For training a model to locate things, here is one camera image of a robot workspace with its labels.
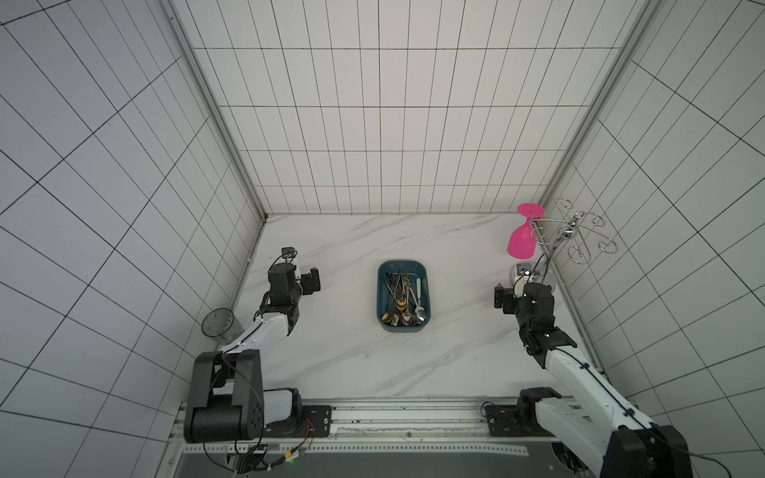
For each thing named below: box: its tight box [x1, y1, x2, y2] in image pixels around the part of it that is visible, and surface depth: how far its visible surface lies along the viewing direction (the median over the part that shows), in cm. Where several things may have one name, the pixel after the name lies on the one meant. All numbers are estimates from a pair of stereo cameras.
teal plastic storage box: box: [376, 259, 432, 334], surface depth 95 cm
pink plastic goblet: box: [507, 202, 546, 259], surface depth 93 cm
